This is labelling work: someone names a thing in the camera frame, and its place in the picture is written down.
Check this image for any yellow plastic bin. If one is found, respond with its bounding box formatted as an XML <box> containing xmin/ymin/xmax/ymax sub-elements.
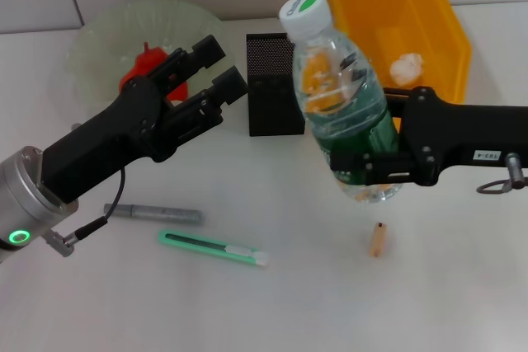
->
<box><xmin>323</xmin><ymin>0</ymin><xmax>473</xmax><ymax>130</ymax></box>

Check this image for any small beige wooden peg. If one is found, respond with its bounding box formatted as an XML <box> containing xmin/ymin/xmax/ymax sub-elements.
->
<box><xmin>370</xmin><ymin>222</ymin><xmax>389</xmax><ymax>258</ymax></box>

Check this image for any black mesh pen holder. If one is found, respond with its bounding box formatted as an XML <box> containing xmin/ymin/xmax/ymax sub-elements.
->
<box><xmin>246</xmin><ymin>32</ymin><xmax>306</xmax><ymax>138</ymax></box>

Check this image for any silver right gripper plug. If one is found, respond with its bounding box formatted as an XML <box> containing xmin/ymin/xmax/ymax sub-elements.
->
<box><xmin>506</xmin><ymin>153</ymin><xmax>528</xmax><ymax>192</ymax></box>

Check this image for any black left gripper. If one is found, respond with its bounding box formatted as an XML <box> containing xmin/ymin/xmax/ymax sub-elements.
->
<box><xmin>40</xmin><ymin>35</ymin><xmax>250</xmax><ymax>204</ymax></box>

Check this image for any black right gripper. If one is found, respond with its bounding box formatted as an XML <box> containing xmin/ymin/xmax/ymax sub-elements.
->
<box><xmin>329</xmin><ymin>86</ymin><xmax>528</xmax><ymax>187</ymax></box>

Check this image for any clear bottle with green label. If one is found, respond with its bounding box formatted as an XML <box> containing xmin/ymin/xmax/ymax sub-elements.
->
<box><xmin>279</xmin><ymin>0</ymin><xmax>405</xmax><ymax>204</ymax></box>

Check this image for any green utility knife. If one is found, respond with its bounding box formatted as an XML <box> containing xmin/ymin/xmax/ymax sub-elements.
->
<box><xmin>157</xmin><ymin>229</ymin><xmax>271</xmax><ymax>270</ymax></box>

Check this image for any white paper ball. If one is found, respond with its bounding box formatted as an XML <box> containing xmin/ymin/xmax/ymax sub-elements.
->
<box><xmin>389</xmin><ymin>53</ymin><xmax>426</xmax><ymax>88</ymax></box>

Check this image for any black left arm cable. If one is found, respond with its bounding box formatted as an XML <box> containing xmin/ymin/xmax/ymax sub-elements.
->
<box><xmin>43</xmin><ymin>166</ymin><xmax>127</xmax><ymax>258</ymax></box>

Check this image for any grey marker pen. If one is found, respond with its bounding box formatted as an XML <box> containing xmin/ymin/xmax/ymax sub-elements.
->
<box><xmin>103</xmin><ymin>202</ymin><xmax>205</xmax><ymax>226</ymax></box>

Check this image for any pale green glass fruit plate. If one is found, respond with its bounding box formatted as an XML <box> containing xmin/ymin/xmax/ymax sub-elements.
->
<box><xmin>65</xmin><ymin>0</ymin><xmax>226</xmax><ymax>106</ymax></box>

